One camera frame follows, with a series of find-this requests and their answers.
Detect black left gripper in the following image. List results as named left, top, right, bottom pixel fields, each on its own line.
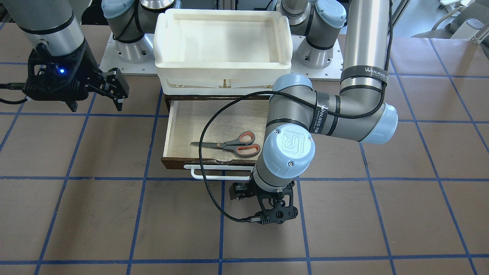
left=229, top=180, right=298, bottom=225

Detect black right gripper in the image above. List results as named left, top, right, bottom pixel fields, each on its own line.
left=22, top=40, right=130, bottom=112

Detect grey orange scissors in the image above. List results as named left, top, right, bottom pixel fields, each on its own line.
left=201, top=131, right=261, bottom=158

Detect wooden drawer with white handle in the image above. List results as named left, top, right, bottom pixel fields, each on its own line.
left=156, top=99, right=269, bottom=176

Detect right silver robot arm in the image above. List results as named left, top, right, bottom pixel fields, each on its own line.
left=1, top=0, right=181, bottom=112

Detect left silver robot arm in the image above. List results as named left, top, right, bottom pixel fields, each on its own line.
left=208, top=0, right=398, bottom=223

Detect white plastic tray cabinet top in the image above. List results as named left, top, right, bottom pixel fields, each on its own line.
left=154, top=9, right=293, bottom=96

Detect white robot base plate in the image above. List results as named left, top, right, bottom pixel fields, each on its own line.
left=100, top=34, right=344, bottom=81

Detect black braided cable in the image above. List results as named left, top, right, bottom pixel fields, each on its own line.
left=199, top=0, right=394, bottom=223

